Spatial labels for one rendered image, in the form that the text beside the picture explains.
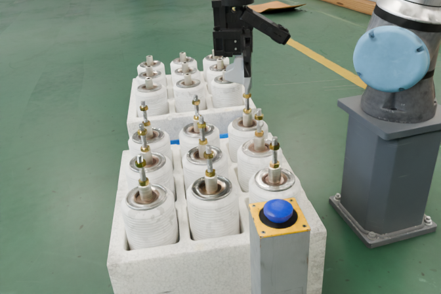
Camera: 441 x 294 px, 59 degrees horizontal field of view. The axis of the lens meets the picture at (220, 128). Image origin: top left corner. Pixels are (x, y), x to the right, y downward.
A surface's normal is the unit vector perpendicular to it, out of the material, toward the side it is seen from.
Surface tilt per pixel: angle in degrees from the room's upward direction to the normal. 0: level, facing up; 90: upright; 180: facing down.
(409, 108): 73
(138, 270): 90
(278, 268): 90
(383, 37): 97
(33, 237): 0
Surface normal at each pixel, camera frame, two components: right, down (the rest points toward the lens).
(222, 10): -0.10, 0.46
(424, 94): 0.27, 0.14
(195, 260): 0.15, 0.44
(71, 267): -0.06, -0.89
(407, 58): -0.55, 0.52
